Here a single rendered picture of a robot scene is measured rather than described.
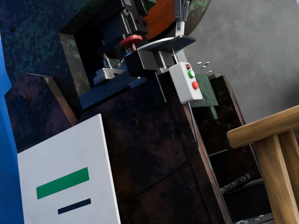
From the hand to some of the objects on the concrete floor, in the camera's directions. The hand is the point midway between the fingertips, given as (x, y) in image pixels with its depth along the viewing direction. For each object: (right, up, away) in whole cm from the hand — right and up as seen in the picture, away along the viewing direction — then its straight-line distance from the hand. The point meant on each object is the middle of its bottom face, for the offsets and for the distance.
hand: (179, 30), depth 164 cm
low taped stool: (+30, -61, -101) cm, 122 cm away
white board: (-35, -98, -14) cm, 105 cm away
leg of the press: (-20, -92, -15) cm, 96 cm away
